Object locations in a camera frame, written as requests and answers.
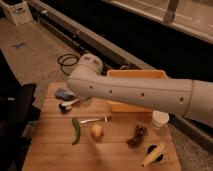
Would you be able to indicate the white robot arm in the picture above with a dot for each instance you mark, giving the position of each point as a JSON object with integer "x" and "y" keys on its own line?
{"x": 191, "y": 99}

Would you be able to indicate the yellow plastic bin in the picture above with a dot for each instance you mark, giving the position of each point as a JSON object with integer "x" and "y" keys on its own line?
{"x": 122, "y": 107}

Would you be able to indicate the silver metal fork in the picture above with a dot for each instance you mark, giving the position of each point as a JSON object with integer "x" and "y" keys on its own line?
{"x": 105, "y": 119}

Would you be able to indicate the green chili pepper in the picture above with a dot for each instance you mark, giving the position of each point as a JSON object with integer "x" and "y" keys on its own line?
{"x": 77, "y": 129}

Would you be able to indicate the white plastic cup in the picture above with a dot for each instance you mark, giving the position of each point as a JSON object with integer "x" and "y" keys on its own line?
{"x": 159, "y": 119}

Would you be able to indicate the dark small bowl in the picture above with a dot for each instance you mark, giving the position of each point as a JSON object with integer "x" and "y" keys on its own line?
{"x": 150, "y": 149}

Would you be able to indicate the yellow corn cob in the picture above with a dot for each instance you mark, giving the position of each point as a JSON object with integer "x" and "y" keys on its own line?
{"x": 154, "y": 154}

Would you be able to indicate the black chair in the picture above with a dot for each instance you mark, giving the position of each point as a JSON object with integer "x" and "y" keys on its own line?
{"x": 16, "y": 110}

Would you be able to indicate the white cardboard box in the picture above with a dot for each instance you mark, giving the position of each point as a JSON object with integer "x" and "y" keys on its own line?
{"x": 18, "y": 13}

